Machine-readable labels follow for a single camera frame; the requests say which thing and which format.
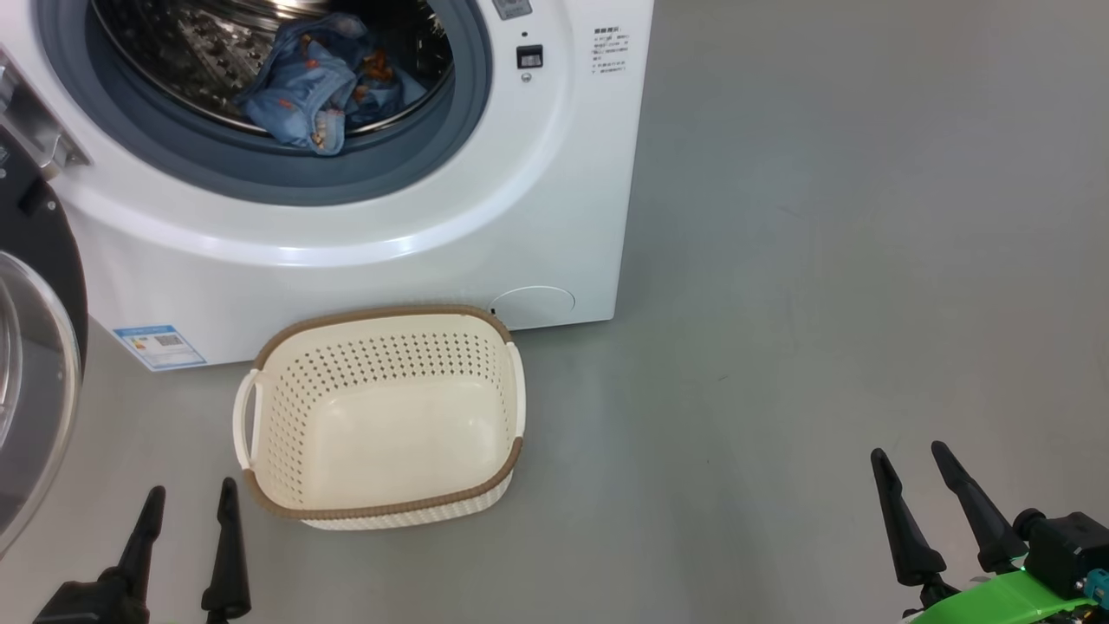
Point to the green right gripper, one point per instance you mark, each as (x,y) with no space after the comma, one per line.
(1005,598)

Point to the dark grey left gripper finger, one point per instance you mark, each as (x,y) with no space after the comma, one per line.
(228,563)
(143,537)

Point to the black round washing machine door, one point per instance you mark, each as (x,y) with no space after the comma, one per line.
(43,390)

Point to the cream perforated laundry basket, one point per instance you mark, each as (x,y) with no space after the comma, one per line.
(390,433)

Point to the white washing machine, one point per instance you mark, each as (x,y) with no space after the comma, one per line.
(303,277)

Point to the metal door hinge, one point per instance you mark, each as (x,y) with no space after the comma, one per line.
(39,121)

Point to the grey rubber door seal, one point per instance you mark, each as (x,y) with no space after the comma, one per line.
(407,147)

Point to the blue energy label sticker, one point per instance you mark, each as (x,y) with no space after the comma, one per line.
(159,347)

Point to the round white filter cover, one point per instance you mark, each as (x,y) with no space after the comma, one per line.
(533,308)

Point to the stainless steel washer drum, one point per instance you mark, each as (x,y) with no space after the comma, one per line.
(173,61)

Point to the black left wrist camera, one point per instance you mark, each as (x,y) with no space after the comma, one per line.
(78,607)

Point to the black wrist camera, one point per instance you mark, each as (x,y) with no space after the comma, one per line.
(78,607)
(1070,546)

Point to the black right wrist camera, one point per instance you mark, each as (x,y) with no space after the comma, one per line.
(1070,546)

